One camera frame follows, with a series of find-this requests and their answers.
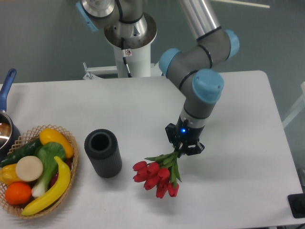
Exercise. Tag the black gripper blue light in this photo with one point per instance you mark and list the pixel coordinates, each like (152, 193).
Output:
(188, 136)

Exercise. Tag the red tulip bouquet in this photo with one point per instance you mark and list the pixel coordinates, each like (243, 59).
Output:
(161, 172)

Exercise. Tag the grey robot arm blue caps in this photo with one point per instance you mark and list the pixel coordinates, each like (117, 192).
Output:
(131, 31)

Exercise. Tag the dark grey ribbed vase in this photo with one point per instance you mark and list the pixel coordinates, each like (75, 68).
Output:
(102, 149)

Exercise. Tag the black device at table edge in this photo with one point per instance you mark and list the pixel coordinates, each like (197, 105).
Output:
(297, 205)

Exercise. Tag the yellow banana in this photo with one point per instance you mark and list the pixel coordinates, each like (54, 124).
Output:
(54, 193)

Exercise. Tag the yellow squash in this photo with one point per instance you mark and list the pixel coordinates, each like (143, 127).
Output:
(51, 135)

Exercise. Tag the green bok choy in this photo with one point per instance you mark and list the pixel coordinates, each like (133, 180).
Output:
(46, 155)

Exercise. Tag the woven wicker basket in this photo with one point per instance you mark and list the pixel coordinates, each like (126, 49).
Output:
(25, 138)

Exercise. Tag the green cucumber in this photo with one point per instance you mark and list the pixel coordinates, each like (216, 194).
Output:
(27, 149)

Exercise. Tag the beige round disc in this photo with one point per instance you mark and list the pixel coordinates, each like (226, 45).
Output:
(29, 168)

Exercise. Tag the orange fruit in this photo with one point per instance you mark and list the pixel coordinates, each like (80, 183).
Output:
(18, 193)

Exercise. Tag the yellow bell pepper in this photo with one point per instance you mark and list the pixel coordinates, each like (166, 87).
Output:
(8, 174)

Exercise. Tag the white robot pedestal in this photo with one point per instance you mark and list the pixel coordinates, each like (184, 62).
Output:
(128, 63)

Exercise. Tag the white frame at right edge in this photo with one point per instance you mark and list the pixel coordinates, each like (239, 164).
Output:
(294, 127)

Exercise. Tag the blue handled saucepan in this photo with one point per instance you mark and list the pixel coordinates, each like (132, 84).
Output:
(9, 133)

